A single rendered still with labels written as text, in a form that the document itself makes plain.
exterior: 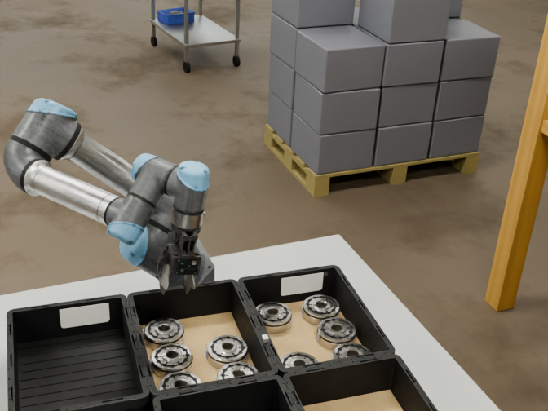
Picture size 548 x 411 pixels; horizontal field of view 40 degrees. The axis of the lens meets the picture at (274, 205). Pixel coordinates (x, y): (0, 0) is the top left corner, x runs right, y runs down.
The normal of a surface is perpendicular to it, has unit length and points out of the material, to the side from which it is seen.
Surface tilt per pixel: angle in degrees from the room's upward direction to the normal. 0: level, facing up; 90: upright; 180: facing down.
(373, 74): 90
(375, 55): 90
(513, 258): 90
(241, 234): 0
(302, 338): 0
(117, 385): 0
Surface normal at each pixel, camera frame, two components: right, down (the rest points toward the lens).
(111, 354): 0.04, -0.87
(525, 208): 0.36, 0.47
